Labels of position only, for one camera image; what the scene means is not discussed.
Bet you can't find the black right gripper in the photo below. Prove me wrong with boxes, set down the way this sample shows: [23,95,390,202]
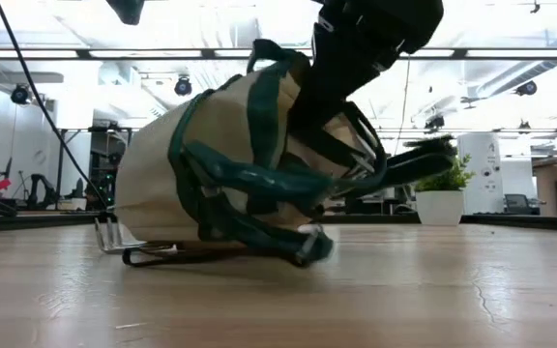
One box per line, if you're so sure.
[287,0,446,134]

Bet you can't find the green-handled pruning shears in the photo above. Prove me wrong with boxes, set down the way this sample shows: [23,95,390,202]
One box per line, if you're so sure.
[181,139,337,214]

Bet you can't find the black-handled garden shears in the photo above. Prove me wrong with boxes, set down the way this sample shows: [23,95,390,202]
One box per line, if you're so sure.
[329,135,457,198]

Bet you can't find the beige green-trimmed gardening bag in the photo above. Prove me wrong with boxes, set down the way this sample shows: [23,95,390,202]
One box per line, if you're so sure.
[113,38,390,270]

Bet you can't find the wooden-handled three-prong cultivator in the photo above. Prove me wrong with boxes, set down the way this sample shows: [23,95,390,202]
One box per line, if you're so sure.
[93,215,148,255]

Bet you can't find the green plant in white pot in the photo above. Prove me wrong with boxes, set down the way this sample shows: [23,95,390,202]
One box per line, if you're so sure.
[412,153,477,227]

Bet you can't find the white round pillar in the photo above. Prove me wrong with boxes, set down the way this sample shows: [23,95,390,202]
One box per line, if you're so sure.
[455,131,505,216]

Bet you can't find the dark background office chair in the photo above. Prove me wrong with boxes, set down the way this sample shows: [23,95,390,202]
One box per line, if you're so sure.
[503,192,542,216]

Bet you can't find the black ceiling camera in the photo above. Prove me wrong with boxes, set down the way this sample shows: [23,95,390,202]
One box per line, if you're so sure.
[515,79,539,98]
[423,114,447,133]
[173,75,193,98]
[9,83,32,106]

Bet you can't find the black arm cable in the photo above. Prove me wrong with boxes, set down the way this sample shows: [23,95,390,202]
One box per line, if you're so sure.
[0,0,110,217]

